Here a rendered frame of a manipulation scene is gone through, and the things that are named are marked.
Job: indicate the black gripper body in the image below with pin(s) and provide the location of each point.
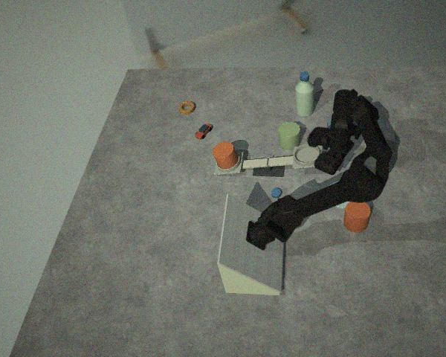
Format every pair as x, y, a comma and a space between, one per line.
330, 163

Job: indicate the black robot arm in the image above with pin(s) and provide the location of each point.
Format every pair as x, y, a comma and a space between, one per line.
357, 184

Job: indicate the brown ring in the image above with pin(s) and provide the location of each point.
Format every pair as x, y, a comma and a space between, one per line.
186, 111

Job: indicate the blue cylinder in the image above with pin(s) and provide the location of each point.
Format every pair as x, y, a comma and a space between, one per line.
276, 193

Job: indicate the orange cylinder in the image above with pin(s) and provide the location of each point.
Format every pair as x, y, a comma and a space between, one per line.
225, 155
357, 216

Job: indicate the cream balance beam with round pans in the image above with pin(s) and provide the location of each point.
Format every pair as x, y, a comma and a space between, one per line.
304, 157

